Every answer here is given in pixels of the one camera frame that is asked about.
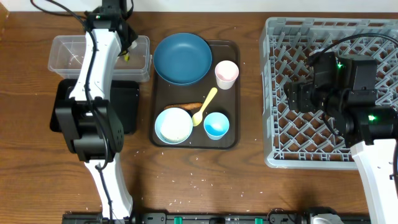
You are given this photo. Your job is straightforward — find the colourful snack wrapper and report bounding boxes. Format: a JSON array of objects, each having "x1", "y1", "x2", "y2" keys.
[{"x1": 124, "y1": 54, "x2": 130, "y2": 62}]

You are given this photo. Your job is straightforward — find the pink plastic cup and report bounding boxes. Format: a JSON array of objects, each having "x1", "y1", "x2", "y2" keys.
[{"x1": 215, "y1": 60, "x2": 239, "y2": 90}]

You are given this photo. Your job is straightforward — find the light blue plastic cup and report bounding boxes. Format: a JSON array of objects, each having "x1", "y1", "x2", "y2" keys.
[{"x1": 203, "y1": 112, "x2": 229, "y2": 141}]

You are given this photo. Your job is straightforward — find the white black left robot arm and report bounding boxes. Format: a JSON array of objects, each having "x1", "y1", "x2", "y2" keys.
[{"x1": 54, "y1": 1, "x2": 137, "y2": 223}]

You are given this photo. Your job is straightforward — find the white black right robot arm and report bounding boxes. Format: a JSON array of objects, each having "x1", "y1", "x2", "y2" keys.
[{"x1": 284, "y1": 33, "x2": 397, "y2": 223}]

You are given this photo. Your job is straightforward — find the grey plastic dishwasher rack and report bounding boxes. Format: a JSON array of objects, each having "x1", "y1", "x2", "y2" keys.
[{"x1": 259, "y1": 17, "x2": 397, "y2": 170}]

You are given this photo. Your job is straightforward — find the clear plastic waste bin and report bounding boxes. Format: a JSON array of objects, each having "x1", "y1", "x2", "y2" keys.
[{"x1": 48, "y1": 35, "x2": 152, "y2": 83}]

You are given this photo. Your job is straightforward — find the dark blue plate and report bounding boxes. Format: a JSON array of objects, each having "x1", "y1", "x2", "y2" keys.
[{"x1": 154, "y1": 33, "x2": 213, "y2": 86}]

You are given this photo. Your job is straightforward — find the black rectangular tray bin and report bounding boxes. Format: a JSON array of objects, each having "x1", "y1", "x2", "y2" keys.
[{"x1": 50, "y1": 79, "x2": 139, "y2": 134}]

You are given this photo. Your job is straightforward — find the orange brown food piece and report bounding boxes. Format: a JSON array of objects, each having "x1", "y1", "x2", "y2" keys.
[{"x1": 164, "y1": 102, "x2": 203, "y2": 110}]

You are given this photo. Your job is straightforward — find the dark brown serving tray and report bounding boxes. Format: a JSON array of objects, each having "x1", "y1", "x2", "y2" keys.
[{"x1": 149, "y1": 40, "x2": 240, "y2": 150}]

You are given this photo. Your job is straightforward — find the light blue bowl with rice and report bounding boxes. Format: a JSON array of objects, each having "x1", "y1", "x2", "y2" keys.
[{"x1": 154, "y1": 108, "x2": 193, "y2": 144}]

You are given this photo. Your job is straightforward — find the yellow plastic spoon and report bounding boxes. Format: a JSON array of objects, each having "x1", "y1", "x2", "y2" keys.
[{"x1": 192, "y1": 87, "x2": 218, "y2": 126}]

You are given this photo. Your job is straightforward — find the black rail at table edge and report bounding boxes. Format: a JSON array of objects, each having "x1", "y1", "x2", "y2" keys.
[{"x1": 61, "y1": 207, "x2": 371, "y2": 224}]

